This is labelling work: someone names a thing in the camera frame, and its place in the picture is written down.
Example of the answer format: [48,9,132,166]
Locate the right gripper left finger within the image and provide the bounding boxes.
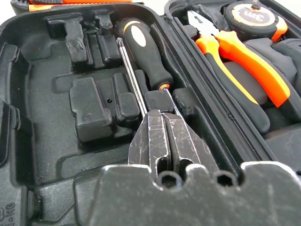
[128,110,170,183]

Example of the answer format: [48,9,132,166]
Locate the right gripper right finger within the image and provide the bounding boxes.
[163,114,220,175]

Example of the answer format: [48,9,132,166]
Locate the thin metal screwdriver shaft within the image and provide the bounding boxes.
[116,37,149,118]

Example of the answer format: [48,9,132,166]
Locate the black plastic tool case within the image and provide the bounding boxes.
[0,0,301,226]

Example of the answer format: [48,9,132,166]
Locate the black orange tape measure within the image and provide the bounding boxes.
[222,0,289,43]

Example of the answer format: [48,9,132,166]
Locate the orange black utility knife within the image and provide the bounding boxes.
[10,0,144,15]

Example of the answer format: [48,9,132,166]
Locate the black orange handled screwdriver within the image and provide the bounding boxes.
[114,17,184,118]

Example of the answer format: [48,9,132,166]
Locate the orange black handled pliers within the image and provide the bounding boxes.
[187,9,301,135]

